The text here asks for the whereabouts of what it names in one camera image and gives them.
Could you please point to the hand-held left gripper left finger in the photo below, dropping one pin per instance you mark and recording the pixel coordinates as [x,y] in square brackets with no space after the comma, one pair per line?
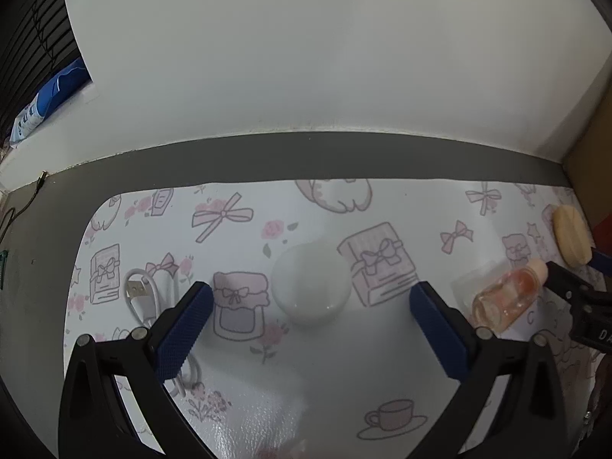
[186,327]

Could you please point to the dark window grille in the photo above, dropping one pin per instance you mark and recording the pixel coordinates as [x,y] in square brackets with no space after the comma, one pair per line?
[33,33]

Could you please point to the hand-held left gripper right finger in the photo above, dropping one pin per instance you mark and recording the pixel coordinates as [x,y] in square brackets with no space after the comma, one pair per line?
[437,327]

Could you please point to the brown cardboard box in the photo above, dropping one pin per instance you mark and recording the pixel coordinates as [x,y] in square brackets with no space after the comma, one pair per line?
[590,172]

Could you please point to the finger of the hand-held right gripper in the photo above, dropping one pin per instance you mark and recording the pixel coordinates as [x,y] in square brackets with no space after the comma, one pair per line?
[569,282]
[603,260]

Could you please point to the clear plastic wrapper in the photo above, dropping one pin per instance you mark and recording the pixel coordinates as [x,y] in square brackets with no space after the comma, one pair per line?
[466,287]

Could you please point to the blue white packet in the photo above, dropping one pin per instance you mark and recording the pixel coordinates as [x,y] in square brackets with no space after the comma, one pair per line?
[48,100]

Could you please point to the clear orange liquid bottle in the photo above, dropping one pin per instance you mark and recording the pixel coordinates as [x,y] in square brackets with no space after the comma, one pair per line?
[507,296]

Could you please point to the beige round puff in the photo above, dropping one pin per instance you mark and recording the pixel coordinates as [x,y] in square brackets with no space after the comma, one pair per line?
[571,236]

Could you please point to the white round jar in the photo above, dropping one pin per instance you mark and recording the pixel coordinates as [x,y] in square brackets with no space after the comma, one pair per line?
[311,284]

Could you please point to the patterned white table mat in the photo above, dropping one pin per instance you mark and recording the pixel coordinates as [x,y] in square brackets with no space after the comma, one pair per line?
[334,354]

